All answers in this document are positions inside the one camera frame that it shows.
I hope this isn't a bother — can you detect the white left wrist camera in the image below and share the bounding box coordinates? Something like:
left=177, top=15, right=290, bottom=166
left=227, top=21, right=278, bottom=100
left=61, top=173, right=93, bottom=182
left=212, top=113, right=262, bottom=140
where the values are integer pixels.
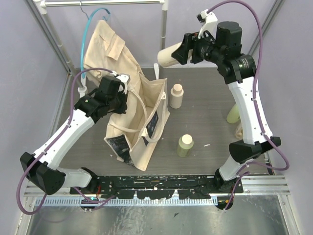
left=110, top=70, right=130, bottom=94

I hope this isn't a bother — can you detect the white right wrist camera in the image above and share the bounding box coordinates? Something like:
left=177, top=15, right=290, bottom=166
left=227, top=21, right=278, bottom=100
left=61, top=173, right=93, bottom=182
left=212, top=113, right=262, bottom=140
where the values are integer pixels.
left=197, top=9, right=218, bottom=39

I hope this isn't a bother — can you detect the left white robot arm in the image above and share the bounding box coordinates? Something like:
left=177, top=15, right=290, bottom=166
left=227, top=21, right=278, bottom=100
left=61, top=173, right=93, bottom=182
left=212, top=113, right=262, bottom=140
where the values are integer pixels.
left=20, top=74, right=130, bottom=195

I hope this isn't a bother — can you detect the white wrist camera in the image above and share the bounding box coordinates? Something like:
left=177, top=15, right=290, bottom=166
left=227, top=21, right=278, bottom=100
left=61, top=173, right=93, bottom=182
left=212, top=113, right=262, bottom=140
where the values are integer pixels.
left=110, top=70, right=130, bottom=94
left=197, top=9, right=218, bottom=39

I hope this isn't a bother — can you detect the amber clear bottle white cap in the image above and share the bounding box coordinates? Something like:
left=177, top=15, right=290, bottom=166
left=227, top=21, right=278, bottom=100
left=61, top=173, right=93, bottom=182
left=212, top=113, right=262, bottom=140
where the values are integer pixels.
left=235, top=122, right=243, bottom=140

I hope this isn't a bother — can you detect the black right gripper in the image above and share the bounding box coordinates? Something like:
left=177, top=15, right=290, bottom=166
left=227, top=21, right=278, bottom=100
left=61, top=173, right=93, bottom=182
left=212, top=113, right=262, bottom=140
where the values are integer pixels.
left=171, top=28, right=223, bottom=65

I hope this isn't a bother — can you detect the white metal clothes rack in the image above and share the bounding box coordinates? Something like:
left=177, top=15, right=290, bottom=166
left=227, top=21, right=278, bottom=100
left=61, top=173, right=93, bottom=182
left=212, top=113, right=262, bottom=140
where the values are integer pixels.
left=33, top=0, right=170, bottom=95

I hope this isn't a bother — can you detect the aluminium frame rail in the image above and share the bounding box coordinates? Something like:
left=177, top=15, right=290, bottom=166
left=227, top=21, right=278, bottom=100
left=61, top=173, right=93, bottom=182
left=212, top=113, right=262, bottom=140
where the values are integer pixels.
left=22, top=175, right=290, bottom=210

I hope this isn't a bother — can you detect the beige hanging shirt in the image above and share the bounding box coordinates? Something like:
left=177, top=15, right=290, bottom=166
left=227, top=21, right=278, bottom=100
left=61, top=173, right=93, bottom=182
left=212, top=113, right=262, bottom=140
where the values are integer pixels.
left=83, top=20, right=144, bottom=85

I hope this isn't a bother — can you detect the cream canvas tote bag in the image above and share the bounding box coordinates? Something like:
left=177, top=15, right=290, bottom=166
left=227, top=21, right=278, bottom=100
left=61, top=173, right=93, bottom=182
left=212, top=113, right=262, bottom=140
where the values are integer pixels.
left=104, top=73, right=170, bottom=171

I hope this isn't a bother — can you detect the beige labelled bottle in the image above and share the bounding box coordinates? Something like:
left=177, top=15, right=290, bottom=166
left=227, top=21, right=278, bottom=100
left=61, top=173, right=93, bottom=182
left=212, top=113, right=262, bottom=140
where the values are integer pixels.
left=157, top=43, right=181, bottom=68

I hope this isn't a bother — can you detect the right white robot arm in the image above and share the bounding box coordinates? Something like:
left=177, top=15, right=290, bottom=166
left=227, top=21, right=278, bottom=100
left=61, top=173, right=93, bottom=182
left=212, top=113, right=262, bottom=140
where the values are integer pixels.
left=171, top=22, right=281, bottom=193

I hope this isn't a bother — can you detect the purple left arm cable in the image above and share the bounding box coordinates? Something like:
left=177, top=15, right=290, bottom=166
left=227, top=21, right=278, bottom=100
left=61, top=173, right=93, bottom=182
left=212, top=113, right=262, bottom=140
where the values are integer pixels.
left=16, top=68, right=118, bottom=215

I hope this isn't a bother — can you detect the teal clothes hanger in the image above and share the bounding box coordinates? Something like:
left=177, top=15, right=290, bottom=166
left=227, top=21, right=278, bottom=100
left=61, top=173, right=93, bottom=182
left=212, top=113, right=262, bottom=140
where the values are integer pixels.
left=80, top=7, right=111, bottom=71

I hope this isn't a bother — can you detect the green flip-cap bottle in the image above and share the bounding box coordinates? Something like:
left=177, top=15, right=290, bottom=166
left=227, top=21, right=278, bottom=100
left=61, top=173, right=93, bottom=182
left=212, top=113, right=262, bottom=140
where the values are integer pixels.
left=226, top=104, right=240, bottom=124

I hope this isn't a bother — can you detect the green bottle beige cap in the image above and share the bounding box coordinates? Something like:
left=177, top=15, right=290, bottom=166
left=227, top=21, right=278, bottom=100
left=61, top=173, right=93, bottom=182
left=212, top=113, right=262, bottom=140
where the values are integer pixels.
left=177, top=134, right=194, bottom=158

